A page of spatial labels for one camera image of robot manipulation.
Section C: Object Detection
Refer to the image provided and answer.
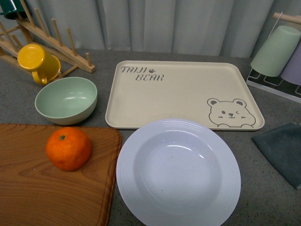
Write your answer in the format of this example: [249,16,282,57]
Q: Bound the grey curtain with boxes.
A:
[27,0,301,57]

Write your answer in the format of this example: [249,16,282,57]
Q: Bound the dark grey cloth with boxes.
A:
[252,122,301,189]

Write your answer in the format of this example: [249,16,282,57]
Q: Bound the white ridged plate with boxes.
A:
[117,119,241,226]

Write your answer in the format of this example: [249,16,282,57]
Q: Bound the light green bowl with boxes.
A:
[35,77,98,125]

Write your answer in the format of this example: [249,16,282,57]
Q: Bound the beige bear tray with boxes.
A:
[105,61,265,130]

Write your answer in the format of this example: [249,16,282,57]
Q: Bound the orange mandarin fruit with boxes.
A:
[45,127,92,171]

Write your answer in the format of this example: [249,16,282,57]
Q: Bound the wooden dish rack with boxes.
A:
[0,0,95,79]

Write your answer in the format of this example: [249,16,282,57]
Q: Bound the yellow mug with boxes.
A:
[17,44,61,85]

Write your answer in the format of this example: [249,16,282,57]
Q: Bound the light green cup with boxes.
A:
[251,25,301,77]

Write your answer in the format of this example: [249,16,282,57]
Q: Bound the dark green mug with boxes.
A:
[0,0,27,20]

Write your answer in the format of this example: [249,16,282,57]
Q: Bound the wooden cutting board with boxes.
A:
[0,124,122,226]

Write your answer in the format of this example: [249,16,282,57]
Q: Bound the lilac cup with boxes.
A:
[281,43,301,85]

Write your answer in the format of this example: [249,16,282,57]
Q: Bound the white cup holder stand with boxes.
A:
[246,13,301,103]

